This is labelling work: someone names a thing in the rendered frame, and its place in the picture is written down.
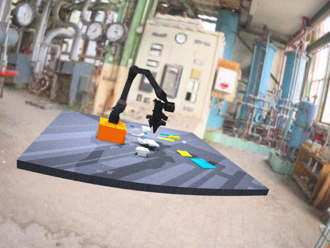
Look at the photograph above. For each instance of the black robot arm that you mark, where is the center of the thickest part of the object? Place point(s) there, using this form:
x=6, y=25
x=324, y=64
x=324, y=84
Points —
x=160, y=94

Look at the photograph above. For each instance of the white housing plate with two round holes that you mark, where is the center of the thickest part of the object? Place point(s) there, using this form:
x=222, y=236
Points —
x=142, y=149

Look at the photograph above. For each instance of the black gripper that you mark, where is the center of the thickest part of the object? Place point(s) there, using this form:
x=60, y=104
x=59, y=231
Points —
x=154, y=119

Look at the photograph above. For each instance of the cyan rectangular block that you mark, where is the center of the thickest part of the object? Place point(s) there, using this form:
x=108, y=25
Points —
x=203, y=164

